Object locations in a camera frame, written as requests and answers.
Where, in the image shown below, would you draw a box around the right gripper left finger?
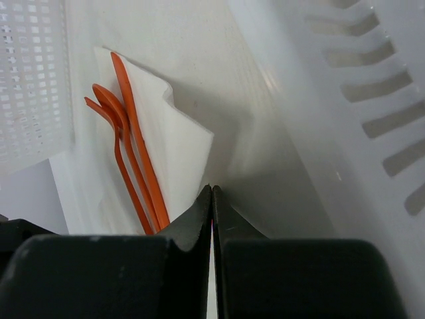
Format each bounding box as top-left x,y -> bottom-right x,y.
1,185 -> 212,318

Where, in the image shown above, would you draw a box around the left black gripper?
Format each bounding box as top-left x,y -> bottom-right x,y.
1,219 -> 62,259

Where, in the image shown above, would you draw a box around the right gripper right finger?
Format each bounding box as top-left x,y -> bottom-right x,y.
212,187 -> 408,318

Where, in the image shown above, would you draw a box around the orange plastic knife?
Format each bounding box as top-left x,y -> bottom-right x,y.
110,52 -> 170,231

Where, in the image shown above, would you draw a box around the white paper napkin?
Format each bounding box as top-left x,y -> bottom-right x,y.
51,46 -> 214,235

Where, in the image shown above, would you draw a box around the orange plastic fork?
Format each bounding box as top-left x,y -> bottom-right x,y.
84,97 -> 154,235

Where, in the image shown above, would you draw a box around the orange plastic spoon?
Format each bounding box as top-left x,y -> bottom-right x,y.
92,84 -> 157,234

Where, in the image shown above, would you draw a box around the large white plastic basket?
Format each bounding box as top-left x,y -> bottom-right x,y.
1,1 -> 73,175

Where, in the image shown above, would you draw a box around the small white utensil tray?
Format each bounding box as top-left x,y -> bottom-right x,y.
229,1 -> 424,318

